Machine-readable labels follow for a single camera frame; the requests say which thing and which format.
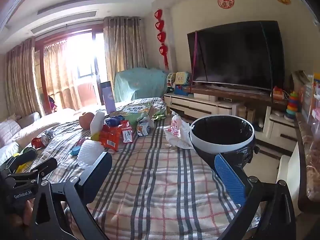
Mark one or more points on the white plastic bag red print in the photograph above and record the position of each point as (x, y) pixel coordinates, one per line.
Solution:
(177, 132)

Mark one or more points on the teal covered armchair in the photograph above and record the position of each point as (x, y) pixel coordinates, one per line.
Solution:
(137, 82)

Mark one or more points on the ceiling air vent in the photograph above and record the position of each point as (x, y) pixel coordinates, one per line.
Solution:
(62, 21)
(67, 5)

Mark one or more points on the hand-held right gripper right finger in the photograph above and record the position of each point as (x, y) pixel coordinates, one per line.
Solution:
(230, 177)

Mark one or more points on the brown paper bag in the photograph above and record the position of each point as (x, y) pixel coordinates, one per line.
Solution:
(300, 78)

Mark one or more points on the purple water bottle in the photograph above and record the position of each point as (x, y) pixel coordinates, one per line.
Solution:
(108, 97)

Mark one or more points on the red toy telephone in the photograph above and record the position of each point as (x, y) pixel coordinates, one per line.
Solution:
(278, 93)

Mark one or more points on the sheer curtain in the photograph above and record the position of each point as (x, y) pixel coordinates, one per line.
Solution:
(60, 75)

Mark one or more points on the grey pillow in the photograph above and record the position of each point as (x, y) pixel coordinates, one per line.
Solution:
(27, 118)

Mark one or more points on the yellow snack packet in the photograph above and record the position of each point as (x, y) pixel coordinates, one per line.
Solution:
(22, 168)

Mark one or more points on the marble counter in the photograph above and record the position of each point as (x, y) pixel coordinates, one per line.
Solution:
(307, 140)

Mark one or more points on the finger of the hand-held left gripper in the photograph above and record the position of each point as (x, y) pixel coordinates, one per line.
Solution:
(23, 157)
(45, 166)

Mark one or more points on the crushed red can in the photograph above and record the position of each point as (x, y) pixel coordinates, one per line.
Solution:
(38, 142)

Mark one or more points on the small red white carton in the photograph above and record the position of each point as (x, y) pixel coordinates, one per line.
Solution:
(127, 132)

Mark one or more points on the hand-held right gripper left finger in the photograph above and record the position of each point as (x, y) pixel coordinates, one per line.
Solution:
(98, 166)

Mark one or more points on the silver foil wrapper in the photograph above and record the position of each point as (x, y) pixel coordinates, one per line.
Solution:
(50, 133)

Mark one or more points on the white television cabinet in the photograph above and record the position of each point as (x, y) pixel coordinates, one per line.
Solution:
(200, 105)

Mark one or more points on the rainbow stacking rings toy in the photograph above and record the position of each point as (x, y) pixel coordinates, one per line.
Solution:
(292, 107)

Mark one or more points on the blue snack packet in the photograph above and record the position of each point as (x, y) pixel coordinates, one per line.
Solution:
(114, 121)

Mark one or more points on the red apple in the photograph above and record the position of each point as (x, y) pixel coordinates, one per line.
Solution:
(86, 120)

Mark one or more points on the round red paper-cut sticker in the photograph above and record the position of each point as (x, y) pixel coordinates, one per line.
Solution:
(226, 1)

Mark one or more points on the green picture book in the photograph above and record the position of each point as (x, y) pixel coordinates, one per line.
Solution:
(135, 111)

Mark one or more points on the black television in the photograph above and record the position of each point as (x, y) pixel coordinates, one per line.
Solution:
(237, 55)

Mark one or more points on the white bin with black liner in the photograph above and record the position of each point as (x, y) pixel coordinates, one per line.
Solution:
(220, 140)

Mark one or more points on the blue white carton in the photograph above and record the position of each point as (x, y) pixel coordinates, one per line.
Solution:
(145, 127)

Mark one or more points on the beige patterned curtain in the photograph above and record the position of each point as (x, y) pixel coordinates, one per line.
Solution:
(125, 45)
(22, 80)

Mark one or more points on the red snack packet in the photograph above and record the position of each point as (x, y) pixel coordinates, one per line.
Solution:
(110, 137)

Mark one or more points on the pink striped pillow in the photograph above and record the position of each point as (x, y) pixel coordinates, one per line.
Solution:
(8, 132)

